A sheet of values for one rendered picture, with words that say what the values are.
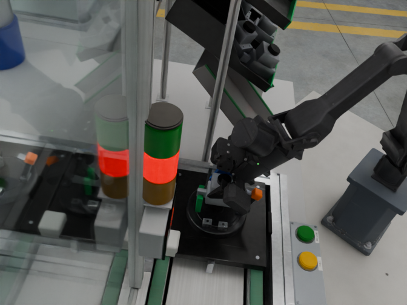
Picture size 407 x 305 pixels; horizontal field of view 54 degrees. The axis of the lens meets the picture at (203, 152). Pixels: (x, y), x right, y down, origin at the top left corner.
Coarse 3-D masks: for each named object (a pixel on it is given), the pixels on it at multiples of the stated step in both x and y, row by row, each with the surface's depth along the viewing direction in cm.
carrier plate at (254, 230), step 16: (192, 176) 102; (192, 192) 98; (176, 208) 94; (256, 208) 97; (176, 224) 91; (256, 224) 94; (192, 240) 89; (208, 240) 89; (224, 240) 90; (240, 240) 90; (256, 240) 91; (176, 256) 87; (192, 256) 86; (208, 256) 87; (224, 256) 87; (240, 256) 88; (256, 256) 88
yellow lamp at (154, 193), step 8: (144, 184) 57; (152, 184) 55; (160, 184) 55; (168, 184) 56; (144, 192) 58; (152, 192) 57; (160, 192) 57; (168, 192) 58; (152, 200) 58; (160, 200) 58; (168, 200) 59
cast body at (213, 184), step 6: (216, 174) 87; (222, 174) 86; (216, 180) 86; (228, 180) 85; (210, 186) 88; (216, 186) 85; (198, 192) 89; (204, 192) 89; (210, 198) 88; (216, 198) 87; (210, 204) 89; (216, 204) 89; (222, 204) 88
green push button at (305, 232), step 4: (300, 228) 95; (304, 228) 95; (308, 228) 95; (300, 232) 94; (304, 232) 94; (308, 232) 94; (312, 232) 94; (300, 236) 93; (304, 236) 93; (308, 236) 93; (312, 236) 94; (304, 240) 93; (308, 240) 93
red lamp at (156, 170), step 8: (144, 152) 52; (144, 160) 53; (152, 160) 52; (160, 160) 52; (168, 160) 52; (176, 160) 54; (144, 168) 54; (152, 168) 53; (160, 168) 53; (168, 168) 53; (176, 168) 55; (144, 176) 55; (152, 176) 54; (160, 176) 54; (168, 176) 55
